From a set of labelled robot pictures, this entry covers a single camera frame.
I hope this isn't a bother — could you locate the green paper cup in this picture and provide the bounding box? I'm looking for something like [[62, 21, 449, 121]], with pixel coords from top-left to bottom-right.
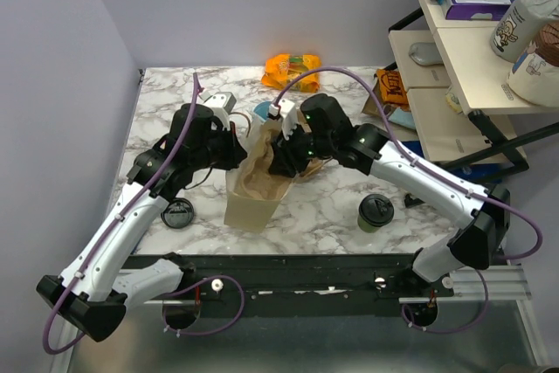
[[357, 213, 386, 233]]

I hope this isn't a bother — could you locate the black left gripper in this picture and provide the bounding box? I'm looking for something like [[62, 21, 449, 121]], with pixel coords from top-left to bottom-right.
[[190, 121, 247, 172]]

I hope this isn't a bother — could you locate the single brown pulp cup carrier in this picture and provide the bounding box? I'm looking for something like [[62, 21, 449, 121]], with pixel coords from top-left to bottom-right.
[[233, 126, 292, 201]]

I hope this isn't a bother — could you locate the cartoon paper roll brown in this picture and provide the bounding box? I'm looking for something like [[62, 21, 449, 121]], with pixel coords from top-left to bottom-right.
[[507, 22, 558, 108]]

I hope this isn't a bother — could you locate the beige shelf rack black frame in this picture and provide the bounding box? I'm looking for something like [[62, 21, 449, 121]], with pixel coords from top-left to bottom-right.
[[388, 0, 558, 183]]

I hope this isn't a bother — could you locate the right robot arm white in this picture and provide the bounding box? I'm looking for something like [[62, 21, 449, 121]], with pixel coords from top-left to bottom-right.
[[268, 93, 510, 296]]

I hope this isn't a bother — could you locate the orange snack bag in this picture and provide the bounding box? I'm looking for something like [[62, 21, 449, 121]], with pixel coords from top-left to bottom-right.
[[261, 53, 321, 93]]

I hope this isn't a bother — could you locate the orange brown snack packet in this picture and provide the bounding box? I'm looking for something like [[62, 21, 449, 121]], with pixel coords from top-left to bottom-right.
[[362, 69, 411, 117]]

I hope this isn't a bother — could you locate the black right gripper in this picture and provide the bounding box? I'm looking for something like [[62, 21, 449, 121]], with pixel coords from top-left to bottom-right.
[[269, 118, 335, 177]]

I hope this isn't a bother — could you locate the purple tissue box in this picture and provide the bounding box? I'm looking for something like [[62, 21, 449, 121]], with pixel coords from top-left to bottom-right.
[[438, 0, 514, 21]]

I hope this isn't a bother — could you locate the black plastic cup lid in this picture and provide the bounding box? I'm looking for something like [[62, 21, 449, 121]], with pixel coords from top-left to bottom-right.
[[358, 194, 394, 225]]

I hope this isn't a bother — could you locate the blue straw holder cup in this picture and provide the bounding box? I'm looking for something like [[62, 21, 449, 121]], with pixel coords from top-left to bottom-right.
[[253, 100, 272, 121]]

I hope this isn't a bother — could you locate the beige paper bag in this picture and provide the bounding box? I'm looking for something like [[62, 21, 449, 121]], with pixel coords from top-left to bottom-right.
[[223, 111, 327, 234]]

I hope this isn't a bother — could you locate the cartoon paper roll grey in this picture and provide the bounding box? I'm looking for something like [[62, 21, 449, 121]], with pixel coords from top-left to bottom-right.
[[489, 0, 558, 63]]

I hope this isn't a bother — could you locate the grey computer mouse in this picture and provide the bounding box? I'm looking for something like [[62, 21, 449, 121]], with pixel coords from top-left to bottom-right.
[[408, 42, 444, 66]]

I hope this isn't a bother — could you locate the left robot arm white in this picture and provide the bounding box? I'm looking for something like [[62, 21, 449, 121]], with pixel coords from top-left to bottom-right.
[[37, 103, 247, 342]]

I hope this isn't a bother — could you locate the brown pulp cup carrier stack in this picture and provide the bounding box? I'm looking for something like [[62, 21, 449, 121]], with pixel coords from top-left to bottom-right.
[[297, 110, 329, 183]]

